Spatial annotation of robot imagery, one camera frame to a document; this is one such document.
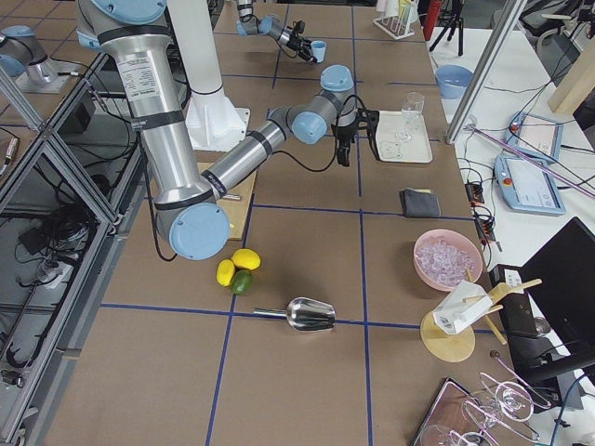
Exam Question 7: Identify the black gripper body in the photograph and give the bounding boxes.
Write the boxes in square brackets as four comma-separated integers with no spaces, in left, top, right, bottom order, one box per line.
[281,20,314,61]
[334,108,380,166]

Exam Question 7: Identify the light blue plastic cup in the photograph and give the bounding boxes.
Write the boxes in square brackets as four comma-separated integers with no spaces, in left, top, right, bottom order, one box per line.
[311,40,327,63]

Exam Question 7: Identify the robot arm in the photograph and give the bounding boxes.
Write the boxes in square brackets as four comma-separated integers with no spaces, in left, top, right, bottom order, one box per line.
[236,0,317,62]
[77,1,379,260]

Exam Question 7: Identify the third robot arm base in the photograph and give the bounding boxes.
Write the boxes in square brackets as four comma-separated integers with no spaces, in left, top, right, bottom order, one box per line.
[1,25,80,94]

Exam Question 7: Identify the blue bowl on side table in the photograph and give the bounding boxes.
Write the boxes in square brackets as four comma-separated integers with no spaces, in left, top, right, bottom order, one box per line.
[435,65,473,99]

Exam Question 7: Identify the pink bowl of ice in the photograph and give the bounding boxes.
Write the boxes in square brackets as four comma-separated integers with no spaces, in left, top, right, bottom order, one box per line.
[413,229,483,292]

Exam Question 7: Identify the steel ice scoop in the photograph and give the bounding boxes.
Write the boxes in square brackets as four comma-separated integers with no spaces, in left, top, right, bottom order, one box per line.
[253,296,336,332]

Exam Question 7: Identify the cream bear serving tray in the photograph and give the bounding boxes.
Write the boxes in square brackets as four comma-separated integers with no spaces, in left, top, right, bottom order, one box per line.
[375,111,432,164]

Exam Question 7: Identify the clear wine glass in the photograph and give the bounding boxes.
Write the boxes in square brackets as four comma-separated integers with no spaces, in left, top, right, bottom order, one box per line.
[396,92,425,142]

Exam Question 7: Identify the whole yellow lemon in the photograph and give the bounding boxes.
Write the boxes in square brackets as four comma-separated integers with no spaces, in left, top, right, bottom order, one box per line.
[231,248,261,270]

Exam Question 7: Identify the green lime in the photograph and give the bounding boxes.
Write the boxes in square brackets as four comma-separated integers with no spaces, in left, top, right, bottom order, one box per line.
[230,269,253,295]

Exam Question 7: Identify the blue teach pendant far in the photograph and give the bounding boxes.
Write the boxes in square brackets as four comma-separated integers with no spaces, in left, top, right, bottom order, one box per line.
[505,111,563,163]

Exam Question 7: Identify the blue teach pendant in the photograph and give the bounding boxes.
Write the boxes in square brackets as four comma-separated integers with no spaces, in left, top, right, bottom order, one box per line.
[494,154,566,216]
[505,111,563,163]

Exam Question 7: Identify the blue teach pendant near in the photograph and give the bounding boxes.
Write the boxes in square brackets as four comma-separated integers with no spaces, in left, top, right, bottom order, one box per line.
[494,154,566,216]

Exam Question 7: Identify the white carton on stand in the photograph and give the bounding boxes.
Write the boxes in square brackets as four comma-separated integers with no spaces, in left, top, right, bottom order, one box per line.
[432,281,493,335]

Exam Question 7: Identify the wooden cup stand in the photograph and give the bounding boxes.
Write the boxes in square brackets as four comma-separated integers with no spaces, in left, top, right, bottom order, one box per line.
[420,279,542,362]

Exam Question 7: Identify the black monitor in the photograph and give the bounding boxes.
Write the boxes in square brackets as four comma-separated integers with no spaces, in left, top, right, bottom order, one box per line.
[490,216,594,384]

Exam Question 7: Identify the upturned wine glasses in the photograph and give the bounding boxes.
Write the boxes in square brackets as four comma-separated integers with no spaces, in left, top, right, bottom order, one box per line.
[412,373,552,445]

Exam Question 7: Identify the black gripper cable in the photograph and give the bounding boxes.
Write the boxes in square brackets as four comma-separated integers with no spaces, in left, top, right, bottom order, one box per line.
[278,92,382,172]

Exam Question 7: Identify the white wire rack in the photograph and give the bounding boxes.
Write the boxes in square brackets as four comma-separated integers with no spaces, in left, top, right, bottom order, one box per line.
[373,0,418,40]

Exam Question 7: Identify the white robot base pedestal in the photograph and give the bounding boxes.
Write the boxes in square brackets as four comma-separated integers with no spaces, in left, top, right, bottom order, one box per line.
[167,0,250,152]

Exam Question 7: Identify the steel cylindrical handle tool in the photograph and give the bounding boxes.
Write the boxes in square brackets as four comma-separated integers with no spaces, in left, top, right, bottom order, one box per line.
[221,193,243,202]

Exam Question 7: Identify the aluminium frame post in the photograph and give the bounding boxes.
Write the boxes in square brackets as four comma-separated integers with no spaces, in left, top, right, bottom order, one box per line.
[445,0,528,144]

